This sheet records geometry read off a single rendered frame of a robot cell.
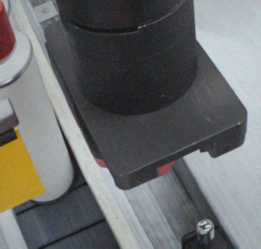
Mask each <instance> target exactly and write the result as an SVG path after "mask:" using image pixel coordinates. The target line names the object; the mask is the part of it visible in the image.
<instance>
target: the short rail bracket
mask: <svg viewBox="0 0 261 249"><path fill-rule="evenodd" d="M180 242H181V247H182V248H181V249H231V247H230V245H229V243H228V242H227V240H226V238H225V237H224V235H223V233H222V232H221V230H220V229H219V227H218V225H217V224H216V223H214V222H212V221H211V220H209V219H202V220H200V221H199V222H198V224H197V228H196V229H195V230H193V231H191V232H189V233H187V234H185V235H183V237H182V238H181V240H180Z"/></svg>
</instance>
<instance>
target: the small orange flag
mask: <svg viewBox="0 0 261 249"><path fill-rule="evenodd" d="M45 192H46V190H45V188H44V186H43V184H42V182H41V180H40V178H39V176H38V173H37V171H36V168H35V166H34V164H33V162H32V160H31V157H30V155H29V153H28V150H27V148H26V146H25V144H24V142H23V140H22V138H21V134H20V132H19V130H18V129H17V128H12V129H10V130H7V131H5V132H3V133H1V134H0V213H2V212H4V211H7V210H10V209H11V208H13V207H16V206H17V205H19V204H23V203H24V202H26V201H29V200H31V199H32V198H35V197H37V196H39V195H41V194H43V193H45Z"/></svg>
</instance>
